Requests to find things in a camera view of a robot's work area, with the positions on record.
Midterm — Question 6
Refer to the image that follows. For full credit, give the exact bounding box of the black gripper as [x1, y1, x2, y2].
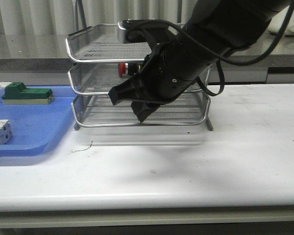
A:
[108, 40, 212, 123]

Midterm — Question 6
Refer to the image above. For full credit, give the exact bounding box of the thin wire scrap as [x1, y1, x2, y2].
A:
[71, 141, 93, 153]

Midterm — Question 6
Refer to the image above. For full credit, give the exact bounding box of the white appliance on counter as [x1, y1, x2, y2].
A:
[267, 8, 294, 36]

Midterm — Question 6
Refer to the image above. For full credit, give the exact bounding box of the grey stone counter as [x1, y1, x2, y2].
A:
[0, 35, 294, 85]

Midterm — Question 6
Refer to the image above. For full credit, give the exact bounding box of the blue plastic tray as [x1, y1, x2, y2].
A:
[0, 86, 76, 157]

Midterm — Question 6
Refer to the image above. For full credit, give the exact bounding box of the red emergency stop button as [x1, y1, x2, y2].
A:
[118, 62, 142, 77]

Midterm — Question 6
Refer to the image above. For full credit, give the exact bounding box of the silver mesh top tray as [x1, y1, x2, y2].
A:
[65, 23, 187, 63]

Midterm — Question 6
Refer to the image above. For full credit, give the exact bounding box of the green electrical module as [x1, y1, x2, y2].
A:
[1, 82, 54, 105]

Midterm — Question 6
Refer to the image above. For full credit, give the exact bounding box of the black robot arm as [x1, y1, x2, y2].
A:
[109, 0, 294, 121]

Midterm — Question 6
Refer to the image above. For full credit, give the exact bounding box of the silver metal rack frame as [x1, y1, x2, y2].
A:
[73, 0, 213, 130]

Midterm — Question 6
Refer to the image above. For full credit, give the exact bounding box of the silver mesh bottom tray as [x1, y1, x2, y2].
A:
[71, 92, 211, 128]

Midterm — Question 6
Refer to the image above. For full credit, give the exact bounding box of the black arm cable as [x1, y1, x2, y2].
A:
[124, 0, 294, 97]

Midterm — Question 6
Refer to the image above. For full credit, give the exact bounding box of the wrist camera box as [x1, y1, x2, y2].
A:
[117, 19, 174, 44]

